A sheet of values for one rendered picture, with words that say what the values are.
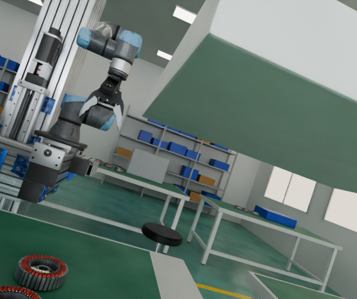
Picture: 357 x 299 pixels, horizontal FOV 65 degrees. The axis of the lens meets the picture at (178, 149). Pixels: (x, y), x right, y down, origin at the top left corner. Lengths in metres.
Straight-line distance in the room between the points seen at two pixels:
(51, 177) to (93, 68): 6.40
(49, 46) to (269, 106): 1.59
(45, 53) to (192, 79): 1.56
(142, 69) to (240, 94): 7.55
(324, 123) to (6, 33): 8.23
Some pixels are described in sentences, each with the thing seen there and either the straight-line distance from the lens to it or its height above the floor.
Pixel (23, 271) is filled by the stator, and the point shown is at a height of 0.78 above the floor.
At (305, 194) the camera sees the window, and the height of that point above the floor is 1.33.
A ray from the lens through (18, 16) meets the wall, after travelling 8.37.
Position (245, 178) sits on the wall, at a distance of 8.28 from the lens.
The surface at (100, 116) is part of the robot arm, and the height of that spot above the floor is 1.20.
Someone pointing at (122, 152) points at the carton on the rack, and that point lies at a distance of 6.93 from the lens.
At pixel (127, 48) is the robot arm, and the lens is 1.08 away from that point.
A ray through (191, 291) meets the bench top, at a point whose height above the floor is 0.75.
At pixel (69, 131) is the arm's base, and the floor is 1.08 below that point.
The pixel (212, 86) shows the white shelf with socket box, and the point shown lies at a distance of 0.17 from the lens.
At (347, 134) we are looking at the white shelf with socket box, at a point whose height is 1.17.
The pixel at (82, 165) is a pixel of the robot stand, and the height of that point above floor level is 0.92.
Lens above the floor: 1.12
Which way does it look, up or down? 2 degrees up
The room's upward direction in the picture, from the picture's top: 19 degrees clockwise
